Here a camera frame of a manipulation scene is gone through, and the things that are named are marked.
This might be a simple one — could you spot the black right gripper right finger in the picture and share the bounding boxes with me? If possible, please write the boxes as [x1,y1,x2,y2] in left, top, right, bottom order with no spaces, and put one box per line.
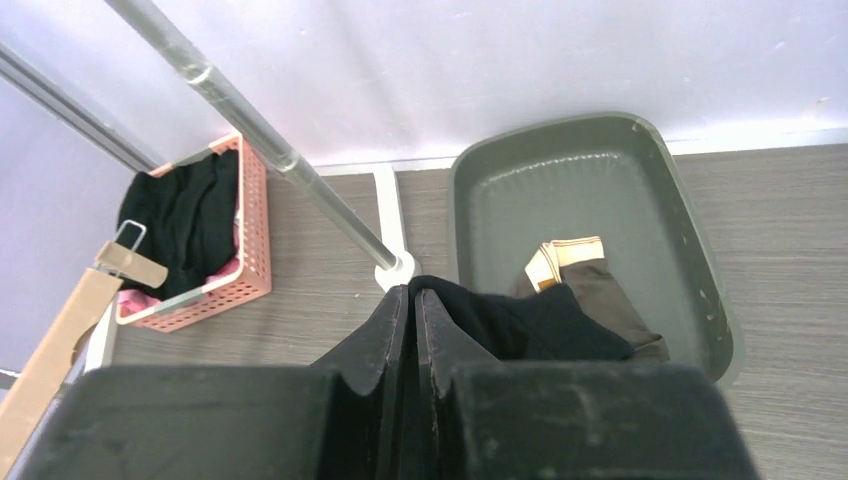
[415,291,758,479]

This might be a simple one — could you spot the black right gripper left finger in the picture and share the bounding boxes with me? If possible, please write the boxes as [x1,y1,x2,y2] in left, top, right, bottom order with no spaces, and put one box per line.
[20,287,409,479]

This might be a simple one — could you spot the grey-brown underwear with beige waistband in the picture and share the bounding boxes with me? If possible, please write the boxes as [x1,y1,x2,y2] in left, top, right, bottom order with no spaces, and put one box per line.
[509,236,670,363]

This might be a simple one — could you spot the beige clip hanger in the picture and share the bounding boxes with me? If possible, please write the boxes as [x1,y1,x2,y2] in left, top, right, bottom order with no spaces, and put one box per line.
[1,220,168,473]

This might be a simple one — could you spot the white and metal clothes rack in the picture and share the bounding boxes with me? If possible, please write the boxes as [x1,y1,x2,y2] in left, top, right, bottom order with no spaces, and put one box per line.
[0,0,423,480]

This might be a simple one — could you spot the black clothes in basket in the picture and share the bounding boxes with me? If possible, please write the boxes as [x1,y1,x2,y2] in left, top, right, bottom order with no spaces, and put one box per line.
[116,150,240,300]

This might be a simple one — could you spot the grey-green plastic tub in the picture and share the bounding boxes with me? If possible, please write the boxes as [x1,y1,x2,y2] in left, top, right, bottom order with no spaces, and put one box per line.
[447,112,746,389]

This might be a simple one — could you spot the pink perforated plastic basket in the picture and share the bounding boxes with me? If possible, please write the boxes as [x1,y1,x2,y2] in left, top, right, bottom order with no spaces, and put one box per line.
[115,132,272,332]

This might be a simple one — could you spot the black underwear with beige waistband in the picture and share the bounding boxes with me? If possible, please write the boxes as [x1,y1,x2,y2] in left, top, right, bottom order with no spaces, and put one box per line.
[408,275,635,361]

